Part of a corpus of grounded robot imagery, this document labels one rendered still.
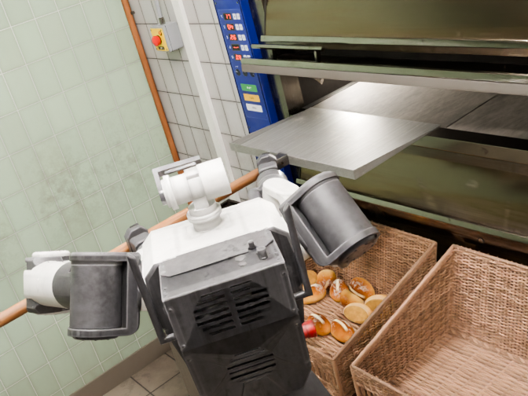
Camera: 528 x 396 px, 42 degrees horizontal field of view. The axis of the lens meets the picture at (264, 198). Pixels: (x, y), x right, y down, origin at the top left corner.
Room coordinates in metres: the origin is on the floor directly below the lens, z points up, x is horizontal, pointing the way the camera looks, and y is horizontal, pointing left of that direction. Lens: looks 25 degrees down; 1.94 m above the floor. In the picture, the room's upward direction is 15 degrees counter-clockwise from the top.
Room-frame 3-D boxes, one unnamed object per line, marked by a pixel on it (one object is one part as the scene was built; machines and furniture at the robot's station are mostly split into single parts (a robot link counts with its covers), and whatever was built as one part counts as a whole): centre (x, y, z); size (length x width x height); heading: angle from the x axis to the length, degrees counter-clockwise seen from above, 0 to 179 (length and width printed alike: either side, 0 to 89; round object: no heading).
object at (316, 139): (1.94, -0.24, 1.19); 0.55 x 0.36 x 0.03; 33
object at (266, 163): (1.70, -0.03, 1.20); 0.12 x 0.10 x 0.13; 178
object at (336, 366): (1.85, -0.12, 0.72); 0.56 x 0.49 x 0.28; 32
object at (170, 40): (2.74, 0.20, 1.46); 0.10 x 0.07 x 0.10; 33
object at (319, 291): (2.01, -0.07, 0.62); 0.10 x 0.07 x 0.05; 102
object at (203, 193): (1.12, 0.10, 1.47); 0.10 x 0.07 x 0.09; 95
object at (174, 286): (1.05, 0.10, 1.27); 0.34 x 0.30 x 0.36; 95
